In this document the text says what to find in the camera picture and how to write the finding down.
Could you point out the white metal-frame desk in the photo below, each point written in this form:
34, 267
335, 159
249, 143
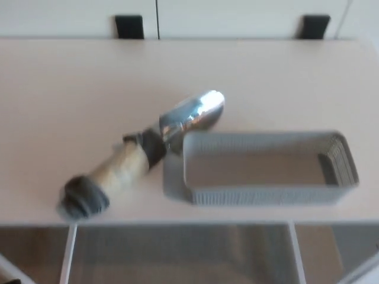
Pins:
66, 251

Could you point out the grey perforated plastic container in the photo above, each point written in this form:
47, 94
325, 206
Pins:
266, 195

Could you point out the white cabinet row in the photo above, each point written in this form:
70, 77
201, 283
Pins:
74, 17

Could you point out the black bracket on cabinet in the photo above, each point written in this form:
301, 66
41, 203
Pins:
129, 27
314, 27

